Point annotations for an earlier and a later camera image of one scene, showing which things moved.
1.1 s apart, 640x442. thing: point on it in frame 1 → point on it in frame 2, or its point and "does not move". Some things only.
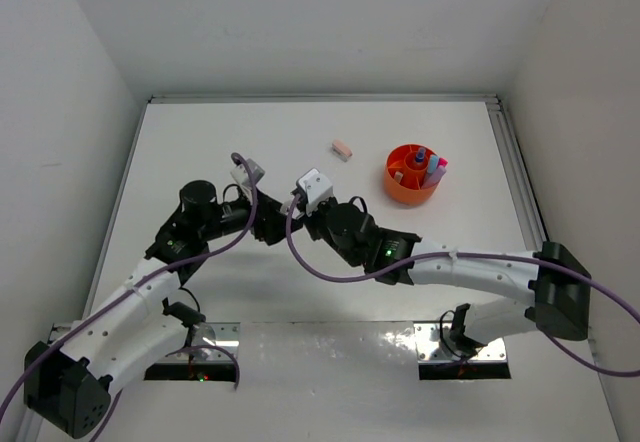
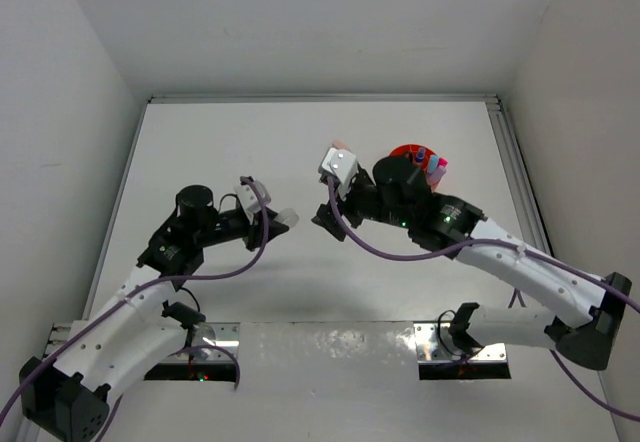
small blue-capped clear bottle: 420,154 does not move
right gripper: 309,220 → 326,216
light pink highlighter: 434,178 does not move
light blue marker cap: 433,162 does not move
